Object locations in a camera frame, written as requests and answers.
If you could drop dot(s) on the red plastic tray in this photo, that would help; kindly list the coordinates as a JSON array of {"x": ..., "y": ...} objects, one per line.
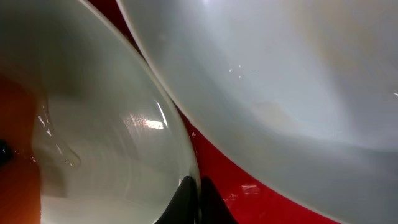
[{"x": 248, "y": 200}]

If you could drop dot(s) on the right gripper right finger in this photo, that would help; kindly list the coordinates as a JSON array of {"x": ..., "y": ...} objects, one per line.
[{"x": 213, "y": 207}]

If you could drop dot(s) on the light blue plate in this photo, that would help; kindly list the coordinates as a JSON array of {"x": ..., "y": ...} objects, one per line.
[
  {"x": 301, "y": 94},
  {"x": 88, "y": 135}
]

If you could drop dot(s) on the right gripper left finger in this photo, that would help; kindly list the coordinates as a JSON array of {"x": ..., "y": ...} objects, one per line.
[{"x": 182, "y": 208}]

